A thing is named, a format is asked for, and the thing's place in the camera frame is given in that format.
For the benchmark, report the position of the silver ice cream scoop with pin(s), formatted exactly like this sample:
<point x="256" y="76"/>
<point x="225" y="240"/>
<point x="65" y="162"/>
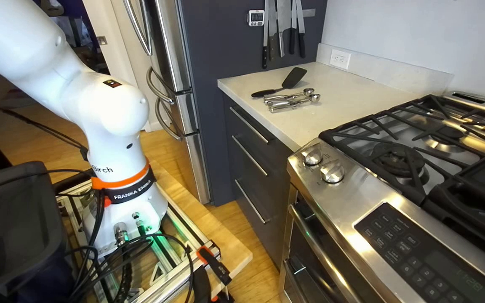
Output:
<point x="284" y="97"/>
<point x="293" y="104"/>

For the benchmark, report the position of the black stove grate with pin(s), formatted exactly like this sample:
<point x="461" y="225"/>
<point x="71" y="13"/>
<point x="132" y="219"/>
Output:
<point x="457" y="193"/>

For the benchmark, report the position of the stainless steel gas stove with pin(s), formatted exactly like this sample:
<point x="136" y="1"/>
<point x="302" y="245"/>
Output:
<point x="352" y="202"/>

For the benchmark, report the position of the oven door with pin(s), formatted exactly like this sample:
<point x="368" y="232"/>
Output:
<point x="310" y="269"/>

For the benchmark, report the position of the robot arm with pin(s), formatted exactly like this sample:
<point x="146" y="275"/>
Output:
<point x="99" y="105"/>

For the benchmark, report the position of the silver stove knob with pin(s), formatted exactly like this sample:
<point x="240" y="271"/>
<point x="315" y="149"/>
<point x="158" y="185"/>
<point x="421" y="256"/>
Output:
<point x="332" y="172"/>
<point x="312" y="156"/>

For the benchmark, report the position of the steel cleaver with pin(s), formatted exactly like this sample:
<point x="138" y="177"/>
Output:
<point x="282" y="25"/>

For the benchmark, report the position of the stainless steel refrigerator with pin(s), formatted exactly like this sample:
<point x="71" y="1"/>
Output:
<point x="175" y="63"/>

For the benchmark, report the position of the white kitchen timer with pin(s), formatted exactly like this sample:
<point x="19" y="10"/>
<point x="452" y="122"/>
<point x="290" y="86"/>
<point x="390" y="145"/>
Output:
<point x="256" y="17"/>

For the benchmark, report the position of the black stove burner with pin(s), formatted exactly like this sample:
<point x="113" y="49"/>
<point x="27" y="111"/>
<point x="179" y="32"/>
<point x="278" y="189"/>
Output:
<point x="398" y="158"/>
<point x="451" y="134"/>

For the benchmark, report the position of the orange and black clamp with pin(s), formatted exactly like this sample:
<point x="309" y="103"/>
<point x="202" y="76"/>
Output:
<point x="201" y="286"/>
<point x="214" y="263"/>

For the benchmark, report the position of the dark grey drawer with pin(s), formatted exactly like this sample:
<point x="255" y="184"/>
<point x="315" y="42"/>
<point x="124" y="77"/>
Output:
<point x="259" y="235"/>
<point x="263" y="151"/>
<point x="242" y="168"/>

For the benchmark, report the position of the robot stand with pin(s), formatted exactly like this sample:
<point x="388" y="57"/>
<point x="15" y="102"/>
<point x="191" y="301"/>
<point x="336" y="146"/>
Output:
<point x="230" y="248"/>

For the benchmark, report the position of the black spatula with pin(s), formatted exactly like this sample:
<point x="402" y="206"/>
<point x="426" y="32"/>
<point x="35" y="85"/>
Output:
<point x="294" y="75"/>

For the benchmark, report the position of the white door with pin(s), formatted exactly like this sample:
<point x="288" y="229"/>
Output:
<point x="112" y="59"/>

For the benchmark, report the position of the black plastic case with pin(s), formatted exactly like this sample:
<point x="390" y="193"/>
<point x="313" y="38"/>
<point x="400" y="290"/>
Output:
<point x="11" y="219"/>

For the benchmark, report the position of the white wall socket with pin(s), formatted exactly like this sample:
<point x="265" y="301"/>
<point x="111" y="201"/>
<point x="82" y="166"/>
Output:
<point x="340" y="59"/>

